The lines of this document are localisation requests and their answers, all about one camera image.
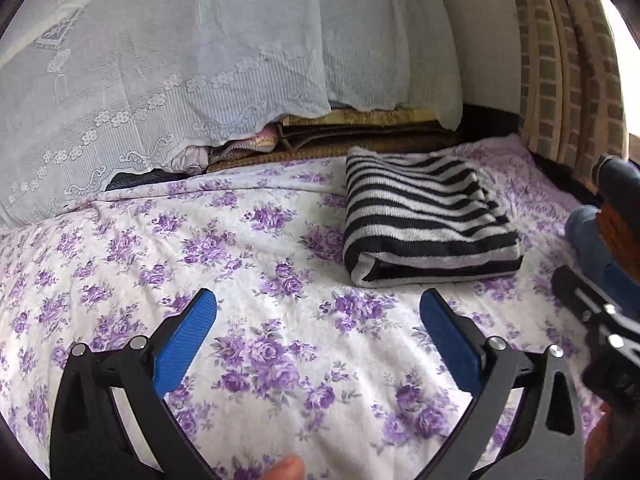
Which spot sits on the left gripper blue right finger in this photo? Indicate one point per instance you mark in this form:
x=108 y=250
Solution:
x=452 y=342

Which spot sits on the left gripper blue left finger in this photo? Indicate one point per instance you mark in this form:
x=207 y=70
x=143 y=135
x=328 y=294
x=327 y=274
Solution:
x=88 y=438

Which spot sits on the black white striped sweater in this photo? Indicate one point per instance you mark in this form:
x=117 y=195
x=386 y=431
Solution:
x=422 y=219

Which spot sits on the person's thumb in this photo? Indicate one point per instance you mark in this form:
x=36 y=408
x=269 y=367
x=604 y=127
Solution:
x=289 y=468

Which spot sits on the blue jeans leg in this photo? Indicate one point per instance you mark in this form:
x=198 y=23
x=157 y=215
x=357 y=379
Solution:
x=606 y=238

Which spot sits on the purple floral bed sheet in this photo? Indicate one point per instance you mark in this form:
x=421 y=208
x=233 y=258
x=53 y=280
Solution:
x=300 y=359

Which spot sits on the beige brick pattern curtain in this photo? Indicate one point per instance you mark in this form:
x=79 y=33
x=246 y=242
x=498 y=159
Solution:
x=571 y=109

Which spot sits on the black garment under lace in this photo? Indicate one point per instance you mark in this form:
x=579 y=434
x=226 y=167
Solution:
x=123 y=180

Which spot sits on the pink folded cloth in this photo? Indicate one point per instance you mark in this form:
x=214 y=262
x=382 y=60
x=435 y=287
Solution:
x=195 y=159

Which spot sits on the brown folded blankets stack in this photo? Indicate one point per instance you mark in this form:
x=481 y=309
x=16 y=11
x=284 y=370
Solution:
x=403 y=130

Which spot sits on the white lace cover cloth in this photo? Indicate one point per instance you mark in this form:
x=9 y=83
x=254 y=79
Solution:
x=92 y=88

